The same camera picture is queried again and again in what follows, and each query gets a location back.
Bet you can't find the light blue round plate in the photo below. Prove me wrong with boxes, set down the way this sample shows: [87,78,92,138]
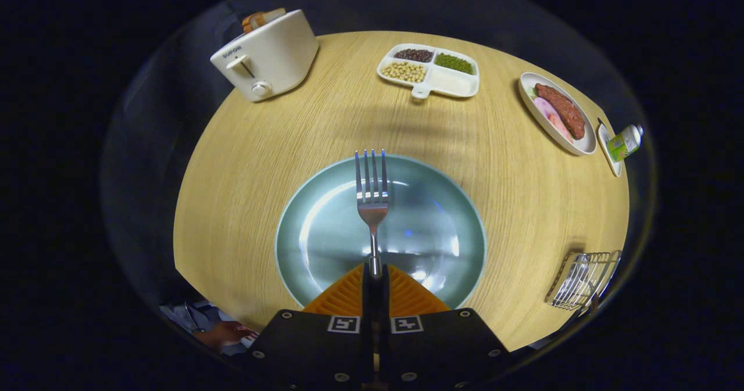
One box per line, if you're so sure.
[274,153,488,310]

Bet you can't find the fork with brown handle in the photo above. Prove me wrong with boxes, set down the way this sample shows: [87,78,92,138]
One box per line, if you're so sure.
[355,149,389,279]

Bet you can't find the yellow soybeans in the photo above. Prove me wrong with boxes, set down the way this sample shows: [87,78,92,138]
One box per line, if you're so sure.
[381,61,428,84]

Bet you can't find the pale pink ham slice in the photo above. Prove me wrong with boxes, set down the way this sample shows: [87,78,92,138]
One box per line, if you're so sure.
[532,96,559,130]

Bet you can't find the white round plate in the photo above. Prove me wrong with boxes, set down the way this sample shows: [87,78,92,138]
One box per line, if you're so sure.
[518,72,598,157]

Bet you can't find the person's striped shirt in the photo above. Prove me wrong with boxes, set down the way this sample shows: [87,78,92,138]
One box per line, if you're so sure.
[160,301,256,357]

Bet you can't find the white toaster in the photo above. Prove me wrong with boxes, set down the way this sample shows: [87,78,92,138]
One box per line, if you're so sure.
[210,9,320,103]

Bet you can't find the metal wire rack basket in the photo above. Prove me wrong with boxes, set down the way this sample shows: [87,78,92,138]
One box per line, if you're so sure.
[545,250,623,311]

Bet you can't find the dark brown beans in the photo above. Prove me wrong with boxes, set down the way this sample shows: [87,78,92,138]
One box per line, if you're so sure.
[394,48,434,63]

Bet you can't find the green mung beans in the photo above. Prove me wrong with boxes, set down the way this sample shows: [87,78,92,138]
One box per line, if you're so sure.
[435,52,474,75]

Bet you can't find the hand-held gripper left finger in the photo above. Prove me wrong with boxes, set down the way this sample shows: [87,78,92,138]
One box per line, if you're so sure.
[247,263,375,391]

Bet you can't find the green metal bottle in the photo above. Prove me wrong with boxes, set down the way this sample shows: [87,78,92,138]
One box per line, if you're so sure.
[606,124,644,163]

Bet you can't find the white square coaster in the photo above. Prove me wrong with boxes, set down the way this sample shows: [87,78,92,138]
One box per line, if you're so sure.
[597,121,623,178]

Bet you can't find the salmon pink ham slice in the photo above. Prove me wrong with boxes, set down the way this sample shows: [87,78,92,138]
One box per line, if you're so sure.
[546,112,573,143]

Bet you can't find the white divided tray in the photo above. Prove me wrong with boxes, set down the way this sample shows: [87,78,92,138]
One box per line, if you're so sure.
[376,43,481,100]

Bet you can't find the toasted bread slice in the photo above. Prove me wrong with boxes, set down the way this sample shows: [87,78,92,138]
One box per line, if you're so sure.
[242,8,287,33]

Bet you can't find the brown meat steak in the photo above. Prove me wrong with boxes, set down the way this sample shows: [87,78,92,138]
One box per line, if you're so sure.
[535,83,586,140]

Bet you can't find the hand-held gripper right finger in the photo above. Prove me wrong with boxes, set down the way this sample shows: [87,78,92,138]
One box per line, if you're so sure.
[375,263,512,391]

